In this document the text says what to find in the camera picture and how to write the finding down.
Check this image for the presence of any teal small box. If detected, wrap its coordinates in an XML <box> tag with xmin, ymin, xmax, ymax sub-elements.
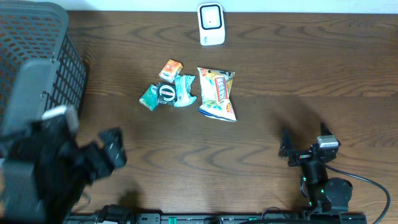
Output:
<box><xmin>139</xmin><ymin>85</ymin><xmax>158</xmax><ymax>111</ymax></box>

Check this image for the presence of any black round-logo packet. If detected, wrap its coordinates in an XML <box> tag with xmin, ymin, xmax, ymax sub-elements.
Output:
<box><xmin>157</xmin><ymin>83</ymin><xmax>177</xmax><ymax>105</ymax></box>

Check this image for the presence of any yellow snack bag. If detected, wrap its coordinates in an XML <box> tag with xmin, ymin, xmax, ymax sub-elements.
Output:
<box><xmin>197</xmin><ymin>67</ymin><xmax>236</xmax><ymax>122</ymax></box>

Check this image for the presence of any teal snack packet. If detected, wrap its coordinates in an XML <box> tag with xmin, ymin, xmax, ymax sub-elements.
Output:
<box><xmin>174</xmin><ymin>75</ymin><xmax>197</xmax><ymax>107</ymax></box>

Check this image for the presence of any orange small box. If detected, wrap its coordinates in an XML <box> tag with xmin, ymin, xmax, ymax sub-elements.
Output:
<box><xmin>159</xmin><ymin>59</ymin><xmax>183</xmax><ymax>83</ymax></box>

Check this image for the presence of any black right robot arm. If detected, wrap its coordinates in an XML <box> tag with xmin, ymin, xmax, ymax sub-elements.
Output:
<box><xmin>279</xmin><ymin>123</ymin><xmax>353</xmax><ymax>214</ymax></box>

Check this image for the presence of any white barcode scanner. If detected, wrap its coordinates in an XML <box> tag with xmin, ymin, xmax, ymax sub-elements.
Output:
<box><xmin>197</xmin><ymin>2</ymin><xmax>226</xmax><ymax>46</ymax></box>

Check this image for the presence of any grey plastic mesh basket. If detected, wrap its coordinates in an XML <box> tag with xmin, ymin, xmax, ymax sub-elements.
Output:
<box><xmin>1</xmin><ymin>1</ymin><xmax>87</xmax><ymax>135</ymax></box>

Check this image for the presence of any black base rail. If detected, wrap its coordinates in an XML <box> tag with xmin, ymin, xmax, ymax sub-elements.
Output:
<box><xmin>63</xmin><ymin>205</ymin><xmax>367</xmax><ymax>224</ymax></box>

